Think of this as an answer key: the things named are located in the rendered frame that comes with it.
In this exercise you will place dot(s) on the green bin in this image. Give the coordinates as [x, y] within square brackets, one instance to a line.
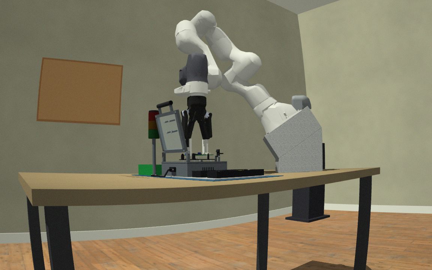
[148, 170]

